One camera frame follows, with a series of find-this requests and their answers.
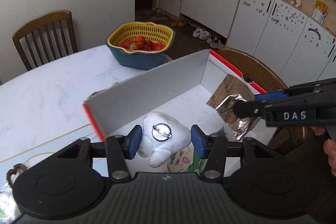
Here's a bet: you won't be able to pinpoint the silver foil snack bag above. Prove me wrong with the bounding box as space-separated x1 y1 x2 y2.
206 74 262 142

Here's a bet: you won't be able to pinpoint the white plush toy with badge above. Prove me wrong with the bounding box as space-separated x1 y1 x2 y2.
137 111 191 168

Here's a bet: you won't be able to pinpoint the red and white cardboard box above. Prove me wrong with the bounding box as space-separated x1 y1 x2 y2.
82 49 276 162

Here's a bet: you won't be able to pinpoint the brown braided bracelet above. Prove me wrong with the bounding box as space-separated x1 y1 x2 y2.
6 163 29 189

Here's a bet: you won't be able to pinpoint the person's right hand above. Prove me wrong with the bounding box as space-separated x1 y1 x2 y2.
315 126 336 177

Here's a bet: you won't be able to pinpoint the anime picture card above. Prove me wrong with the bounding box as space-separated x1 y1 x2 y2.
167 143 207 174

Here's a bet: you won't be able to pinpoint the wooden chair near box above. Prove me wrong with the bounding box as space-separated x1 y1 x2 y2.
219 47 312 155

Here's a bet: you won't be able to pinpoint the white lower cabinet row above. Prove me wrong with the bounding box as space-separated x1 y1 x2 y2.
180 0 335 86

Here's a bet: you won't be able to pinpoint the white slippers on floor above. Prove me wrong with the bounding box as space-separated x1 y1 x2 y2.
193 28 210 40

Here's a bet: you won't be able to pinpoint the yellow and blue colander basket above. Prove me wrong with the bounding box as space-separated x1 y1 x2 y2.
106 22 175 70

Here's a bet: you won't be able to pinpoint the wooden chair at wall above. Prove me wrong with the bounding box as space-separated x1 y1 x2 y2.
12 10 78 71

